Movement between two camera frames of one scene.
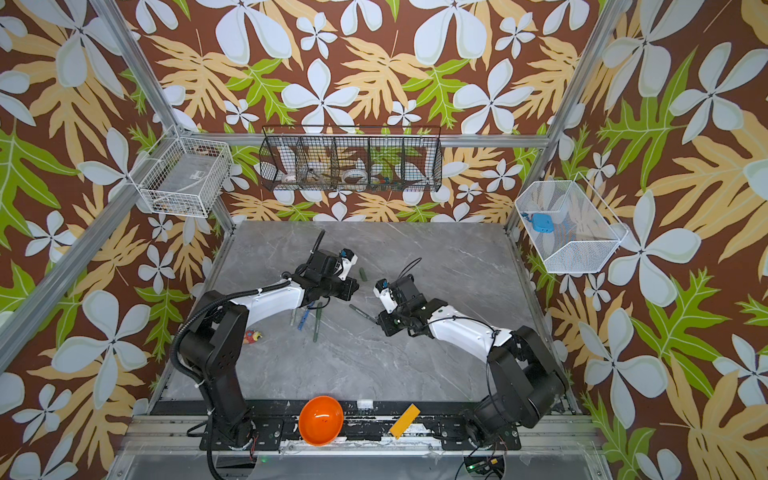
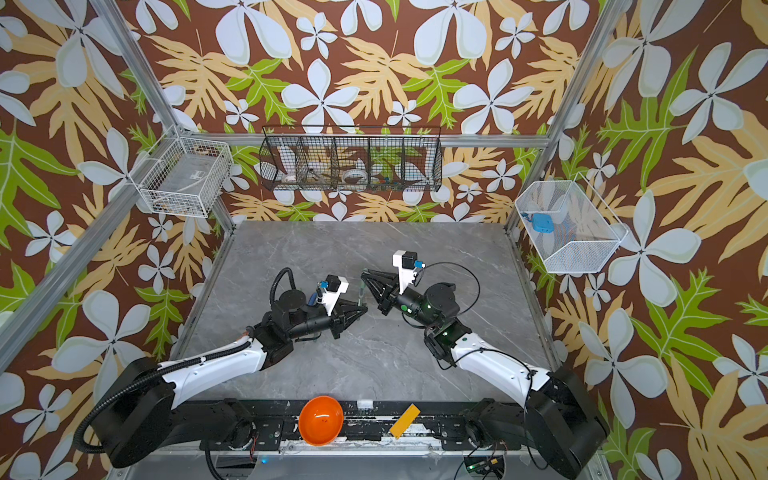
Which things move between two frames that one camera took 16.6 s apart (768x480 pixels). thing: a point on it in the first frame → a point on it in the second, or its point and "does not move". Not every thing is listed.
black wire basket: x=351 y=158 does not move
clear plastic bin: x=572 y=228 does not move
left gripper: x=352 y=287 → x=339 y=316
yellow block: x=405 y=421 does not move
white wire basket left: x=184 y=176 does not move
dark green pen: x=363 y=313 → x=361 y=290
